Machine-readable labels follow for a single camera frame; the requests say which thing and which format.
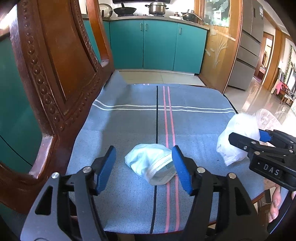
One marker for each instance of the pink lined trash basket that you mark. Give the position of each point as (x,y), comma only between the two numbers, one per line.
(267,121)

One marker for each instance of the small black pot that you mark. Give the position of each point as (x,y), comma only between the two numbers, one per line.
(190,16)

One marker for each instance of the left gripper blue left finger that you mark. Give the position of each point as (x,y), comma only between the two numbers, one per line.
(90,181)

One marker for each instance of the teal kitchen cabinets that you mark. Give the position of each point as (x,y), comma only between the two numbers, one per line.
(135,44)

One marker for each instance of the grey refrigerator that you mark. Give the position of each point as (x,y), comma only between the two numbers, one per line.
(250,45)

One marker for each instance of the person's right hand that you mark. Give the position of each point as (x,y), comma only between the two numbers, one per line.
(274,191)

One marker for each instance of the steel stock pot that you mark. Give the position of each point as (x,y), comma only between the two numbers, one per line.
(157,8)

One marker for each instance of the wooden glass door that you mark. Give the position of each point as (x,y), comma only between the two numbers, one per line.
(221,49)

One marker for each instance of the black wok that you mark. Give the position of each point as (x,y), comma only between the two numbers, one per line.
(125,11)

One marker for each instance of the steel pot lid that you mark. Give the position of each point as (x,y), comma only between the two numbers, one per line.
(106,11)

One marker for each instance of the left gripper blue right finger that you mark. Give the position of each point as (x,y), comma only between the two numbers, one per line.
(197,182)

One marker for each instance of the carved wooden chair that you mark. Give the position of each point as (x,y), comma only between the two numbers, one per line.
(61,76)

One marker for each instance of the light blue face mask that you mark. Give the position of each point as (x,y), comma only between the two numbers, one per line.
(153,162)

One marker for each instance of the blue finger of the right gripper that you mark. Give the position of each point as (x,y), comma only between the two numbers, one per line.
(265,135)
(280,144)

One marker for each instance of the blue striped towel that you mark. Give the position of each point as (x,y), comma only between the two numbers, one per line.
(143,122)

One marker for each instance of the white plastic bag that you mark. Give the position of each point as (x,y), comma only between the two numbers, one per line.
(243,124)

